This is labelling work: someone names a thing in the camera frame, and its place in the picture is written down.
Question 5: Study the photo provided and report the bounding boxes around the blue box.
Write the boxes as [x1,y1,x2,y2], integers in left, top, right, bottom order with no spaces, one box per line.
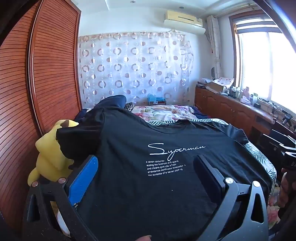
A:
[147,94,167,106]

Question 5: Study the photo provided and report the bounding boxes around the folded navy garment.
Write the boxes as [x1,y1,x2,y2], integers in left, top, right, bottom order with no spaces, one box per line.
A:
[74,95,127,121]

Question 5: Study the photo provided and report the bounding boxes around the long wooden cabinet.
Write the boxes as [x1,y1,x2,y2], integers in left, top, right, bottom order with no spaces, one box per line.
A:
[194,85,285,144]

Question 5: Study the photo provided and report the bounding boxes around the cardboard box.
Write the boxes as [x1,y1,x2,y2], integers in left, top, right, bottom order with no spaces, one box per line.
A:
[209,81,228,93]

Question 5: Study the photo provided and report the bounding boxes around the black printed t-shirt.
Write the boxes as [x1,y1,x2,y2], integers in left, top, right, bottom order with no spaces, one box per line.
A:
[57,107,273,241]

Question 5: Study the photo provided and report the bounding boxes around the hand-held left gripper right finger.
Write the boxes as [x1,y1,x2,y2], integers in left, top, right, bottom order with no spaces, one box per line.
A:
[193,155,270,241]

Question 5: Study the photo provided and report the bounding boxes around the circle pattern sheer curtain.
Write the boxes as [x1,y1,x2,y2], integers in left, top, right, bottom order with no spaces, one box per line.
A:
[78,31,194,109]

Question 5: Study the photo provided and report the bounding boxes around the white tied window curtain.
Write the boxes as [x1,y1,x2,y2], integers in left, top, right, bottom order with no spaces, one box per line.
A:
[206,15,222,80]

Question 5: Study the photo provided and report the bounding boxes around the wooden frame window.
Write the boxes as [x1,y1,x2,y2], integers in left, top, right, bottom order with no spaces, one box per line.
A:
[229,9,296,109]

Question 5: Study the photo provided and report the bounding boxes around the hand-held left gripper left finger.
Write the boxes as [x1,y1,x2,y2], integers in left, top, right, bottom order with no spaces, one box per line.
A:
[23,155,99,241]

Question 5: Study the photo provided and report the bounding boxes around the pale pink figurine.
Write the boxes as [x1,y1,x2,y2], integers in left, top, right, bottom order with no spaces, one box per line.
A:
[240,87,251,103]

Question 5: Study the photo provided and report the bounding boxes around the wall air conditioner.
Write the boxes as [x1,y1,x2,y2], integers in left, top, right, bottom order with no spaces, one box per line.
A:
[164,10,206,35]

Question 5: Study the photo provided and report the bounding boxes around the bed with palm-leaf sheet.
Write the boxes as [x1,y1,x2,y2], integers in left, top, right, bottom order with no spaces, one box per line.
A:
[146,118,278,186]

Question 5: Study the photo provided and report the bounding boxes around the wooden louvered wardrobe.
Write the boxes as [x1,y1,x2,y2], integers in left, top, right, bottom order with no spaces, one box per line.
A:
[0,0,82,232]

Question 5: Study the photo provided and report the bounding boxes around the floral blanket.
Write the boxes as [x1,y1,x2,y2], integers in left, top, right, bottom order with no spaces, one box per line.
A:
[132,105,197,122]

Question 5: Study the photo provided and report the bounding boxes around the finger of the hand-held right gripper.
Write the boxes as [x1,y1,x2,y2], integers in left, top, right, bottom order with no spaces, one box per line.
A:
[269,129,292,149]

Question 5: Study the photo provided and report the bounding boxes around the yellow plush toy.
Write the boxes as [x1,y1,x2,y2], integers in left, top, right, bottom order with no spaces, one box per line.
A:
[28,119,80,209]

